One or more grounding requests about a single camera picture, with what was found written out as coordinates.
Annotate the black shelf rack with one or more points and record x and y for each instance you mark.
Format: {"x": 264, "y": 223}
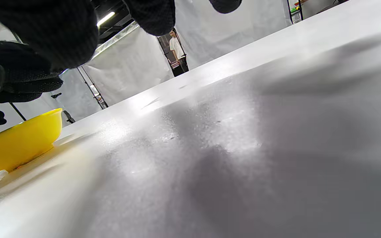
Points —
{"x": 295, "y": 13}

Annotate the ceiling strip light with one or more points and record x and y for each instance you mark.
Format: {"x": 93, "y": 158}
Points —
{"x": 106, "y": 19}

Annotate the yellow bowl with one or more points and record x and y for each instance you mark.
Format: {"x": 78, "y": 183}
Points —
{"x": 18, "y": 145}

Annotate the person's right hand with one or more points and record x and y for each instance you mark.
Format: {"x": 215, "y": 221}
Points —
{"x": 45, "y": 33}

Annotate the white curtain panel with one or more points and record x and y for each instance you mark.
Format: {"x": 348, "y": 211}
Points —
{"x": 127, "y": 69}
{"x": 217, "y": 36}

